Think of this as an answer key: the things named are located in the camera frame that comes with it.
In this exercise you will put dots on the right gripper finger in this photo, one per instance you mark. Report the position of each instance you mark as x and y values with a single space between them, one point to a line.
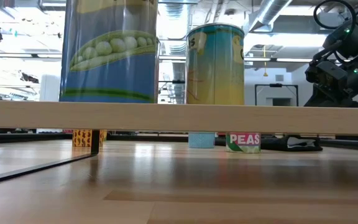
331 99

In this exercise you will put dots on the black background station frame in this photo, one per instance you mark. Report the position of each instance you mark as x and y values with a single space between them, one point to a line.
275 85
172 81

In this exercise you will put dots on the corrugated silver duct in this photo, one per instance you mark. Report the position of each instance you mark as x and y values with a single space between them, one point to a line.
174 11

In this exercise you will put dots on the yellow hanging ceiling object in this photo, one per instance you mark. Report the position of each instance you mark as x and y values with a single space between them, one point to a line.
265 74

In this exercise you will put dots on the smooth silver ventilation duct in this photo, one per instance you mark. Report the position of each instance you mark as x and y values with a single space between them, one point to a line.
272 12

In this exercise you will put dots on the light blue short can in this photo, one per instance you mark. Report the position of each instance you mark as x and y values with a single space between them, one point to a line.
201 140

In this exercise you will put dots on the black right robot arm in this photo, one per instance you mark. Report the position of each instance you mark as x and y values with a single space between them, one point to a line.
350 40

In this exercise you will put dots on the long ceiling light strip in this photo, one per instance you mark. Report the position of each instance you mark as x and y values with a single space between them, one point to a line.
291 59
11 55

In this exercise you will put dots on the wooden shelf with black frame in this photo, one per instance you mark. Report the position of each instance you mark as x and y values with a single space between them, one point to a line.
179 118

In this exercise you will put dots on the short can with PEAS label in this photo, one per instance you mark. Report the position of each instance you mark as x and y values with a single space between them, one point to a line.
243 142

